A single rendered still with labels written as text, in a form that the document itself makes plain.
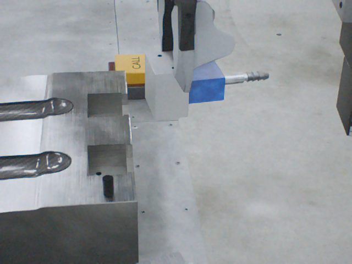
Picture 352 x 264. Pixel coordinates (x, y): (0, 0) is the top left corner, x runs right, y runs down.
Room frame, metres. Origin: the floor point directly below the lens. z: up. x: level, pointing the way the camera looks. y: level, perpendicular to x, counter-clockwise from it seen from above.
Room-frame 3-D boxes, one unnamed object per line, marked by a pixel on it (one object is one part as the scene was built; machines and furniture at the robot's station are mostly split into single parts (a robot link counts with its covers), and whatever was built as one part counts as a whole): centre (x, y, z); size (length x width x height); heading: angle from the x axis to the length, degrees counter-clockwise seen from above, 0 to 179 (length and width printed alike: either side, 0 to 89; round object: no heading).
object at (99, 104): (0.67, 0.08, 0.87); 0.05 x 0.05 x 0.04; 7
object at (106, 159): (0.56, 0.06, 0.87); 0.05 x 0.05 x 0.04; 7
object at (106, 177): (0.50, 0.06, 0.90); 0.01 x 0.01 x 0.02; 7
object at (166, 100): (0.65, -0.03, 0.93); 0.13 x 0.05 x 0.05; 104
